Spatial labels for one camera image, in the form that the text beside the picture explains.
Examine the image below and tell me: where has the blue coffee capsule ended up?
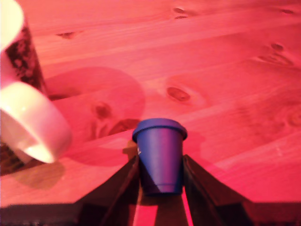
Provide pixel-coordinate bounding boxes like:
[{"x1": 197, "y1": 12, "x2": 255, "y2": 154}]
[{"x1": 132, "y1": 118, "x2": 188, "y2": 197}]

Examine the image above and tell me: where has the white floral patterned mug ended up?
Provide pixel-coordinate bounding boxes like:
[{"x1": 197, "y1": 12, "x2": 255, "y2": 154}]
[{"x1": 0, "y1": 0, "x2": 72, "y2": 177}]

